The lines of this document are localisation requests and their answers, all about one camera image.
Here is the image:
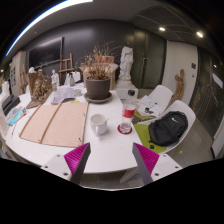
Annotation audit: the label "tall white stone statue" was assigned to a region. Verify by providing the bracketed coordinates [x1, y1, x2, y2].
[118, 45, 135, 81]

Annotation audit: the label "long ceiling light panel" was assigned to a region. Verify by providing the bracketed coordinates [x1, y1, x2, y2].
[5, 0, 95, 57]

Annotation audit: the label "dried plant in dark pot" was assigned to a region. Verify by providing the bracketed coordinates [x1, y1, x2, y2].
[77, 41, 116, 101]

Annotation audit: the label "clear red-labelled drink bottle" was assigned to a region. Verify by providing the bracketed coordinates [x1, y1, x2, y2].
[118, 88, 137, 135]

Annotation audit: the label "light wooden framed panel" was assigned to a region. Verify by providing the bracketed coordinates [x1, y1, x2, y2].
[18, 101, 90, 149]

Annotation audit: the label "recessed ceiling spotlights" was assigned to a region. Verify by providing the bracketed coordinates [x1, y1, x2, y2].
[158, 26, 205, 38]

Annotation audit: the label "small white figurine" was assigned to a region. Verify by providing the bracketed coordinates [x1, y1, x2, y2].
[50, 68, 61, 91]

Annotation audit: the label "light blue plastic pouch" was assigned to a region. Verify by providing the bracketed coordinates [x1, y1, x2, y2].
[6, 106, 26, 126]

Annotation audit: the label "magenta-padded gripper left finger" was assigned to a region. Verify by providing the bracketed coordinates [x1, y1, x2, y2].
[41, 142, 92, 186]

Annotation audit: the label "dark round plant saucer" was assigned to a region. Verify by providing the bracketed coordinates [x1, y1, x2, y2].
[83, 91, 114, 105]

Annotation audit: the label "green seat cushion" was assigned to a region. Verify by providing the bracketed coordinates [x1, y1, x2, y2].
[133, 111, 148, 121]
[133, 122, 168, 155]

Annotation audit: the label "white ceramic mug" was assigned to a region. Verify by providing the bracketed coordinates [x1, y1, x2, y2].
[89, 113, 110, 137]

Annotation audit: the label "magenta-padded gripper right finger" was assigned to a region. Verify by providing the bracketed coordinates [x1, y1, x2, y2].
[131, 142, 184, 186]

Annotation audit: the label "white statue pedestal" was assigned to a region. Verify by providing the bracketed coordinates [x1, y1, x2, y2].
[114, 78, 140, 101]

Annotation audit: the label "white cabinet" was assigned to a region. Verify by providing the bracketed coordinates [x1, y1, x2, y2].
[8, 50, 27, 88]

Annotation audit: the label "black backpack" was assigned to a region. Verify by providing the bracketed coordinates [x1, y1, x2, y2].
[147, 110, 190, 147]

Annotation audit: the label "white plastic chair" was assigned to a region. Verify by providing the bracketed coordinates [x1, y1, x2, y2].
[134, 84, 175, 121]
[119, 99, 197, 185]

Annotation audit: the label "slim wooden figure sculpture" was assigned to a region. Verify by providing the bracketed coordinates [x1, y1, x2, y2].
[173, 68, 186, 103]

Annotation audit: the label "wooden easel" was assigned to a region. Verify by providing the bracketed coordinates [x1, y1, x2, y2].
[58, 52, 75, 85]

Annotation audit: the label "stack of papers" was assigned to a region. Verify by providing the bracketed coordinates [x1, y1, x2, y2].
[134, 94, 163, 118]

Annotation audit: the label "flat round red coaster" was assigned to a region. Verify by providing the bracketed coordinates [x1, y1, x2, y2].
[116, 123, 134, 136]

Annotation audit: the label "crumpled printed paper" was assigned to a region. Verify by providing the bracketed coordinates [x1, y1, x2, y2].
[50, 86, 76, 105]

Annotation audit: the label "black printer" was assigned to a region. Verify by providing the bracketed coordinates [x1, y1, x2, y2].
[0, 93, 22, 116]

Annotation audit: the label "brown carved wooden sculpture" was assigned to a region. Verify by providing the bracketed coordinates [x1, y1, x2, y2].
[26, 68, 54, 110]

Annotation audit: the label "black wall screen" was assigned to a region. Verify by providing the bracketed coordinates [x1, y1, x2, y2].
[27, 36, 65, 70]

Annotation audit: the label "cardboard box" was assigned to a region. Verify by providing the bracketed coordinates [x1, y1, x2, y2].
[79, 55, 120, 91]

